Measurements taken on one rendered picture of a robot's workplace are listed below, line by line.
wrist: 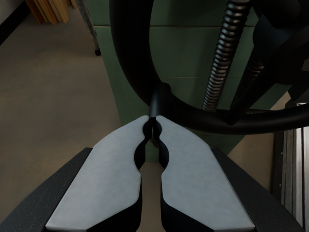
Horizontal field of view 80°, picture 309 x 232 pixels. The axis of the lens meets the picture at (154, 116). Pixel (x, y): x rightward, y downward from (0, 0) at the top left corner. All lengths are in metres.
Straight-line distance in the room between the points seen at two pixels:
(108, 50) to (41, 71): 1.13
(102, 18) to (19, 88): 1.15
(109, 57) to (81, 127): 0.74
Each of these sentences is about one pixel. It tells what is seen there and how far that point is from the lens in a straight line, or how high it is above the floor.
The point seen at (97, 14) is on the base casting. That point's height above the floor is 0.73.
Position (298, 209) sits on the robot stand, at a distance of 0.82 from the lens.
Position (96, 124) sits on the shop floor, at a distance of 1.08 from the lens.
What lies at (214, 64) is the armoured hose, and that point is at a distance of 0.26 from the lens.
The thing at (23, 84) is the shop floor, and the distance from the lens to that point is 1.47.
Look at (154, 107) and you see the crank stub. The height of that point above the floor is 0.77.
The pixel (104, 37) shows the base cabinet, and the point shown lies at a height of 0.69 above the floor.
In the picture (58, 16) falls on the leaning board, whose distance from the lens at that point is 1.90.
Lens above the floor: 0.90
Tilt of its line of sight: 58 degrees down
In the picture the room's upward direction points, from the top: straight up
